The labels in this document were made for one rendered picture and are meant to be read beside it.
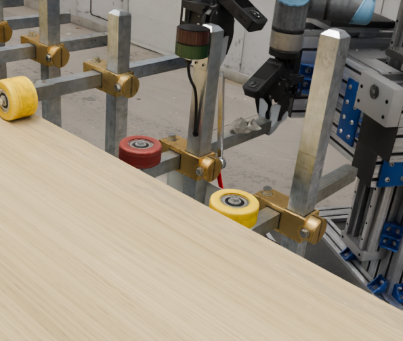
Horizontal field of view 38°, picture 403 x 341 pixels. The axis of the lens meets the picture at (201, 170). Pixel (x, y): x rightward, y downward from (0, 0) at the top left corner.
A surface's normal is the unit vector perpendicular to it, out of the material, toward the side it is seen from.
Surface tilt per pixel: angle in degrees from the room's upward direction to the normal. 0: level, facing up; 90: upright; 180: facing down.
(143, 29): 90
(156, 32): 90
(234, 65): 90
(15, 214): 0
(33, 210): 0
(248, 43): 90
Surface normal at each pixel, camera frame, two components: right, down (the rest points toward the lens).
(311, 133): -0.66, 0.28
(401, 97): 0.30, 0.46
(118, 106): 0.74, 0.36
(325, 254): 0.10, -0.89
